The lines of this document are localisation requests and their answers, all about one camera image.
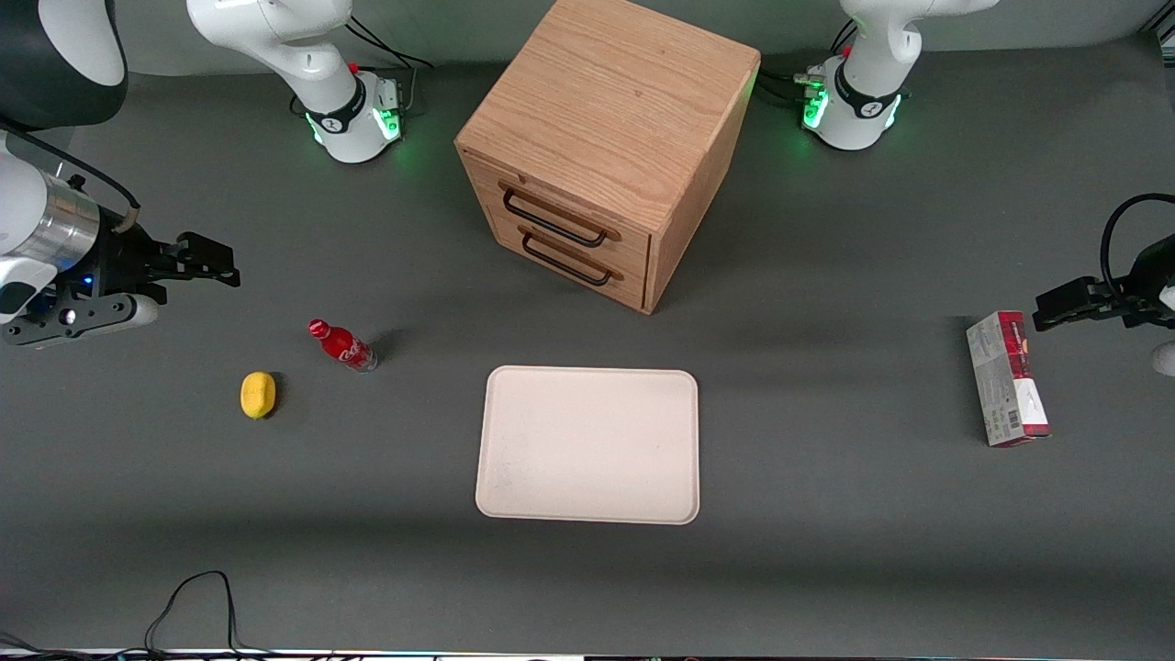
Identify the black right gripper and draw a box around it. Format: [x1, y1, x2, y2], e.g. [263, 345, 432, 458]
[87, 220, 241, 306]

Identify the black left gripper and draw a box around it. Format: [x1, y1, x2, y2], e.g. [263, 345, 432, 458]
[1035, 234, 1175, 331]

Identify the red coke bottle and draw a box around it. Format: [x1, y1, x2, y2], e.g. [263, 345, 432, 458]
[308, 319, 379, 374]

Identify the beige plastic tray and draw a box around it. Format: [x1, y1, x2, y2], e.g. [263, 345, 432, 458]
[476, 365, 700, 526]

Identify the red plaid cardboard box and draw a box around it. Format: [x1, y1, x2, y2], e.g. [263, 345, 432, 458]
[966, 310, 1053, 449]

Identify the yellow lemon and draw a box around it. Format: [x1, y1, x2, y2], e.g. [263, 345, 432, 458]
[241, 371, 277, 420]

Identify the wooden drawer front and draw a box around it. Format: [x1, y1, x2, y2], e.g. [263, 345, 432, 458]
[464, 151, 653, 276]
[482, 200, 651, 313]

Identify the wooden drawer cabinet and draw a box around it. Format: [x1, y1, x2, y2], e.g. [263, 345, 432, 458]
[454, 0, 762, 316]

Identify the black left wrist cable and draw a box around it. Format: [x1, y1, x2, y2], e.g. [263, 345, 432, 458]
[1100, 193, 1175, 297]

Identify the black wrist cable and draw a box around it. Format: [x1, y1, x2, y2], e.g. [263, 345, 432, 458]
[1100, 193, 1175, 297]
[0, 115, 141, 230]

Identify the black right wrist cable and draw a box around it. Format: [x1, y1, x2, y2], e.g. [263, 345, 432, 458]
[0, 115, 141, 230]

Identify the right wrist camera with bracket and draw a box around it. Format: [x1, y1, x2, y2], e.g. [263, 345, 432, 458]
[2, 292, 159, 347]

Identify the black right arm base cable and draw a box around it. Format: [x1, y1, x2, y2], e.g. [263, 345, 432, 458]
[344, 17, 434, 116]

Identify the looped black cable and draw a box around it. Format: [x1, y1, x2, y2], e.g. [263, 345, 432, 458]
[142, 570, 244, 657]

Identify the black wire drawer handle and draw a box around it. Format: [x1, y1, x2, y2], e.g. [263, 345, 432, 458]
[520, 228, 625, 287]
[498, 181, 623, 249]

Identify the thin black cable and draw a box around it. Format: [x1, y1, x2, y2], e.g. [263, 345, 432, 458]
[0, 632, 148, 661]

